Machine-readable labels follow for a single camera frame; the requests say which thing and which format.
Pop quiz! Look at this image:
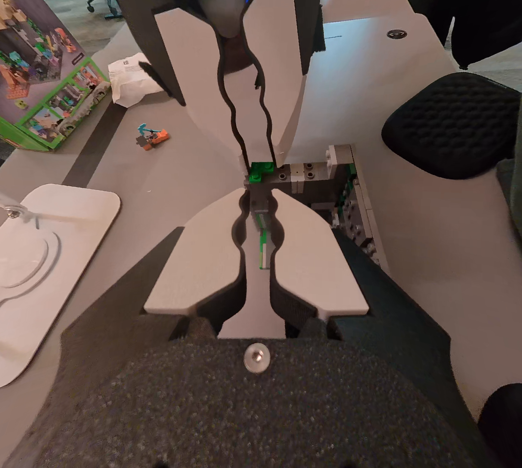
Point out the white and wooden book stand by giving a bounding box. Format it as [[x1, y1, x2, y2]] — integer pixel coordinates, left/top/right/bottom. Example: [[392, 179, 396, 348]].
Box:
[[0, 183, 122, 389]]

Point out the white paper bag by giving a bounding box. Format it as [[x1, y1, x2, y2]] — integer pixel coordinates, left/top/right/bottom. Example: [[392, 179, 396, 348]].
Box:
[[108, 52, 164, 108]]

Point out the small orange brick figure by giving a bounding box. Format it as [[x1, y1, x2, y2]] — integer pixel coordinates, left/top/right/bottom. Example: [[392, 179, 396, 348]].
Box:
[[136, 123, 170, 151]]

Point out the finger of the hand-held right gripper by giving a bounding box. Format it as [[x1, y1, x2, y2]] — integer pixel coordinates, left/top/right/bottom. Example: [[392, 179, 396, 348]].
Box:
[[243, 0, 311, 170], [154, 7, 252, 176]]

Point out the grey brick build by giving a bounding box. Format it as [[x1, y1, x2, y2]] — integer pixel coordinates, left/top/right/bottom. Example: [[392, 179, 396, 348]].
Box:
[[244, 144, 390, 273]]

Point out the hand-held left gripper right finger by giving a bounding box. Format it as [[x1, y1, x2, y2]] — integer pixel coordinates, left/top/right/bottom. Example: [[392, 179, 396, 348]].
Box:
[[269, 189, 369, 338]]

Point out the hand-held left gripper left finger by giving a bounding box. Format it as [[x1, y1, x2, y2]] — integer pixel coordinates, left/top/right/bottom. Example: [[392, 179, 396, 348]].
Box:
[[144, 188, 248, 338]]

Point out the green toy brick set box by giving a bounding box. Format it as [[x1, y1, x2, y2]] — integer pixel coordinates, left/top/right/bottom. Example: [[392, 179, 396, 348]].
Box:
[[0, 0, 111, 151]]

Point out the green corner brick plate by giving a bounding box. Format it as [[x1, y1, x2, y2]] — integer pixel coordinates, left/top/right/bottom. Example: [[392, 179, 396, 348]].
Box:
[[250, 161, 275, 183]]

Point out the black mesh chair armrest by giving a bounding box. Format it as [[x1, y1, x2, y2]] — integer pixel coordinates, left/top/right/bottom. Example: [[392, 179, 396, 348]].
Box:
[[381, 72, 522, 180]]

